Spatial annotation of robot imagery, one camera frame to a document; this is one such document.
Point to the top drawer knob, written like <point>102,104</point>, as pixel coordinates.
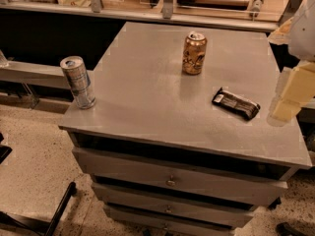
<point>170,182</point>

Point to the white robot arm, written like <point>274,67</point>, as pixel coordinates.
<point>299,32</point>

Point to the middle drawer knob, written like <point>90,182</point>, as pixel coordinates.
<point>168,210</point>

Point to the black snack bar wrapper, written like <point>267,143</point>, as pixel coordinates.
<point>236,104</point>

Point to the grey drawer cabinet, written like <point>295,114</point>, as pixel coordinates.
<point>151,121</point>

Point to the black object floor right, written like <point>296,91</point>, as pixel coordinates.
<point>284,229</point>

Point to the grey window ledge rail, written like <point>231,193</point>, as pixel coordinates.
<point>257,15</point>

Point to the orange soda can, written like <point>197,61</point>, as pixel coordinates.
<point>194,53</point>

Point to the silver blue energy drink can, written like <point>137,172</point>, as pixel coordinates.
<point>78,79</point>

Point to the drawer knob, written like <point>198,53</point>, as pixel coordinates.
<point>168,210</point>
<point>170,182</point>

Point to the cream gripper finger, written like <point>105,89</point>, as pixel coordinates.
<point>295,88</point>

